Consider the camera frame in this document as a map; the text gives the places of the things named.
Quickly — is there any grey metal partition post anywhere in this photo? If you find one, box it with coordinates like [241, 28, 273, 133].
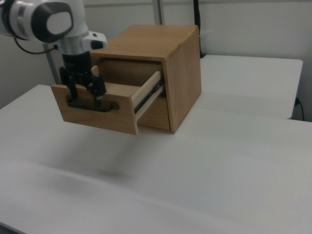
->
[43, 43, 62, 85]

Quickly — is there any black cable at table edge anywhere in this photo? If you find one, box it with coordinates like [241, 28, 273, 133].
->
[294, 97, 306, 121]

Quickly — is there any oak wooden closed drawer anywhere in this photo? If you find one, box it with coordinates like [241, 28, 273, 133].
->
[137, 96, 172, 131]

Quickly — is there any oak wooden sliding drawer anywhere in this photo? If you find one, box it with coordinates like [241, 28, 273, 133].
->
[50, 64, 164, 136]

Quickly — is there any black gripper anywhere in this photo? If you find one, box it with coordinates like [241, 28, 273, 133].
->
[59, 51, 107, 106]

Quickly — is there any oak wooden drawer cabinet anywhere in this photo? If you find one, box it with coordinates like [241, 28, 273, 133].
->
[90, 24, 202, 135]

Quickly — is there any black metal drawer slide rail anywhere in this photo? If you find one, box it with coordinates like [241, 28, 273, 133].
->
[133, 81, 164, 114]

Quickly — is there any black vertical pole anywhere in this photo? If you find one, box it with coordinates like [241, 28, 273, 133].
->
[193, 0, 206, 59]

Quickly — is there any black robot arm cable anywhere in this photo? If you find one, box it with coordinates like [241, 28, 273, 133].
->
[12, 36, 60, 55]

